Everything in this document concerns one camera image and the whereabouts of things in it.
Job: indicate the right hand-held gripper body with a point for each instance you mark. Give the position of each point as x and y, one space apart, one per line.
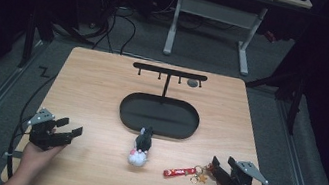
239 181

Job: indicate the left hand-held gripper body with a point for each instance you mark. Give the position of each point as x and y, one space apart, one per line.
42 134

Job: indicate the black oval stand base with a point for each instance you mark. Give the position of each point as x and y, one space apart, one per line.
158 116

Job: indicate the person's left hand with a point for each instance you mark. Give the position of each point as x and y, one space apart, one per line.
35 157

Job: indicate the grey round table grommet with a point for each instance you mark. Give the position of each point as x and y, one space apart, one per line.
192 83

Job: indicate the black metal stand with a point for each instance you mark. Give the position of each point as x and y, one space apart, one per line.
295 94
29 36

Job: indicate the small red floor object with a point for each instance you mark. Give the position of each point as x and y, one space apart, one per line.
270 36

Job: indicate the grey table edge bracket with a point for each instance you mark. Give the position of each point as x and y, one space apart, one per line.
11 154

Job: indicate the white frame wooden desk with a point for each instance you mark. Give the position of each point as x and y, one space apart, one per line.
216 11

